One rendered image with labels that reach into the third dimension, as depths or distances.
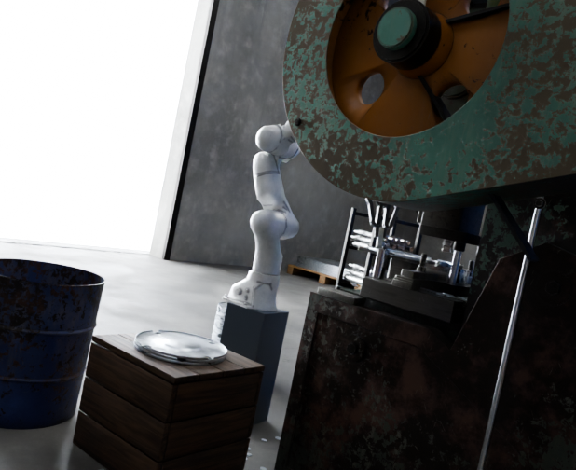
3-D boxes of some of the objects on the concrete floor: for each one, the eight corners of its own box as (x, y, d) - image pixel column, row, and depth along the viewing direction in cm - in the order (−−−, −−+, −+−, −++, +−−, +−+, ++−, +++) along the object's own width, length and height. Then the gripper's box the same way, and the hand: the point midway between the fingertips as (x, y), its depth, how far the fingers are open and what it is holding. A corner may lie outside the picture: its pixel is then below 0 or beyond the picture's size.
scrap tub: (-69, 391, 205) (-45, 254, 203) (48, 380, 236) (70, 262, 234) (-22, 440, 177) (6, 283, 175) (103, 421, 208) (129, 287, 206)
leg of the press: (253, 485, 184) (311, 199, 180) (278, 477, 193) (334, 203, 189) (558, 688, 123) (657, 262, 119) (575, 664, 132) (668, 266, 128)
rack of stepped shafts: (354, 344, 421) (382, 213, 417) (322, 327, 461) (347, 206, 457) (402, 348, 441) (429, 222, 437) (366, 331, 482) (390, 215, 477)
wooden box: (72, 442, 188) (91, 335, 186) (165, 422, 217) (184, 330, 216) (150, 501, 163) (174, 378, 161) (244, 470, 193) (266, 366, 191)
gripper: (401, 189, 211) (393, 254, 205) (365, 182, 210) (356, 246, 203) (407, 182, 204) (401, 249, 197) (371, 174, 203) (363, 241, 196)
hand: (379, 238), depth 201 cm, fingers closed
